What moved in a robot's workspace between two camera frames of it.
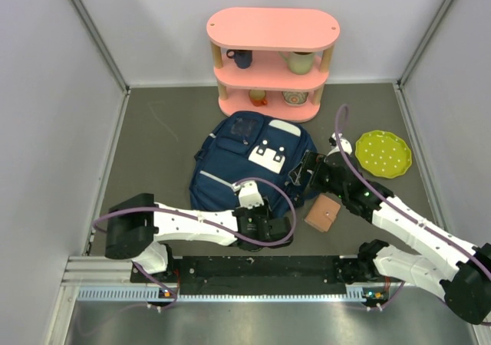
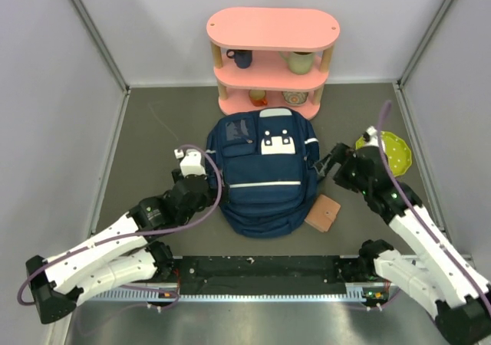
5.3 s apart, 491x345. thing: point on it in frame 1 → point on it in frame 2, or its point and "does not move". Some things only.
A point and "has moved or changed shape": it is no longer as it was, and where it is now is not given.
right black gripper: [311, 161] → [345, 155]
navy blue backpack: [252, 146] has moved or changed shape
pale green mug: [299, 62] does not move
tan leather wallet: [323, 213] does not move
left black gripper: [264, 209] → [178, 174]
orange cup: [258, 96] does not move
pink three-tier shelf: [272, 60] does not move
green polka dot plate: [383, 154] does not move
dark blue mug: [242, 58] does not move
